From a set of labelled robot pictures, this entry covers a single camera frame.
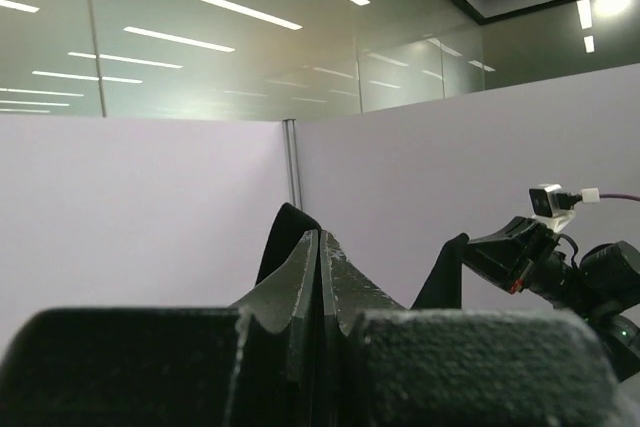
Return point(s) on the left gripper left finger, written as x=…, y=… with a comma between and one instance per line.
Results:
x=243, y=365

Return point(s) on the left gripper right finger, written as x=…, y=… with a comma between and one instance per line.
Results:
x=438, y=365

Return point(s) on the right aluminium frame post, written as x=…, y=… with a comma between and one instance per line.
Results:
x=292, y=163

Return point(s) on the black t-shirt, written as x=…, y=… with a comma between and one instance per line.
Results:
x=290, y=247

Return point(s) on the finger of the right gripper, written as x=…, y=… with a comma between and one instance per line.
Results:
x=508, y=257

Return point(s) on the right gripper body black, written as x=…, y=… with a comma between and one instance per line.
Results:
x=604, y=284

